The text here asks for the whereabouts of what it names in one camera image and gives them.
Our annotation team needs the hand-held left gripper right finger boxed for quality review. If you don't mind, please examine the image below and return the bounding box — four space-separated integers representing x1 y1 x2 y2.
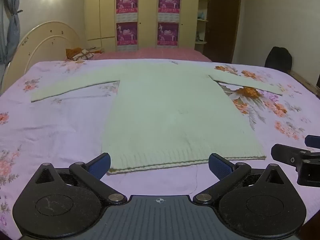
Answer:
193 153 287 206

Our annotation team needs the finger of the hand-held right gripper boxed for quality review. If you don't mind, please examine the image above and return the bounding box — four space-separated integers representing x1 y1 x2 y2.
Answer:
305 135 320 148
271 143 320 167

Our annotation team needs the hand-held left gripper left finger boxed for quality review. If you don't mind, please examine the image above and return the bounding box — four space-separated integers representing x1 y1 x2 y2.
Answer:
33 152 128 206

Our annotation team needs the pale green knit sweater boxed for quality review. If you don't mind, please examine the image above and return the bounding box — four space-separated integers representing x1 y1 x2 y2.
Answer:
30 59 283 175

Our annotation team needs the lilac floral bedsheet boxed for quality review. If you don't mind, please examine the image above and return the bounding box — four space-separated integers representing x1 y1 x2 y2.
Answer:
0 59 320 238

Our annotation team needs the black chair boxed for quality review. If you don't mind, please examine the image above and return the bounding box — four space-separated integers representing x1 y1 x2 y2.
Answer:
264 46 293 71

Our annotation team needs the checkered cloth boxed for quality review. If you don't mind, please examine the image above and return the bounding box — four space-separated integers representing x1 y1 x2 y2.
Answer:
73 47 103 61

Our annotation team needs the pink bed cover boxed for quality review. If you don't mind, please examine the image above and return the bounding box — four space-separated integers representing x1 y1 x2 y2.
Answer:
64 47 213 63

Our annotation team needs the cream arched headboard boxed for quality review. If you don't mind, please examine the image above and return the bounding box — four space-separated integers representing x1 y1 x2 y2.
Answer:
1 21 81 88

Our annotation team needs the brown wooden door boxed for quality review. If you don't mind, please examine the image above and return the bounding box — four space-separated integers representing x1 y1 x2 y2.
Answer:
203 0 242 63

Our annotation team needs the open shelf unit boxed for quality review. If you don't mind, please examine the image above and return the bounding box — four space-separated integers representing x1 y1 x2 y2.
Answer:
195 0 210 46

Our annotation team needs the cream wardrobe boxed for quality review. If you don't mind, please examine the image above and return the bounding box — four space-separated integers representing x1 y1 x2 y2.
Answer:
84 0 200 52

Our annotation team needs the grey tied curtain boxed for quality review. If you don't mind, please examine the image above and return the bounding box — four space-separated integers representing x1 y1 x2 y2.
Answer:
0 0 22 64

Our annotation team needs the wooden bed frame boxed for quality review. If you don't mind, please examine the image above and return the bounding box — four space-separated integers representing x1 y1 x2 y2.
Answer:
289 70 320 93

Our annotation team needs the pink wall poster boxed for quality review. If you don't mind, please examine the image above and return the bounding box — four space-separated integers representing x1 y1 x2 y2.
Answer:
157 22 180 46
158 0 181 14
116 0 139 15
116 21 138 46

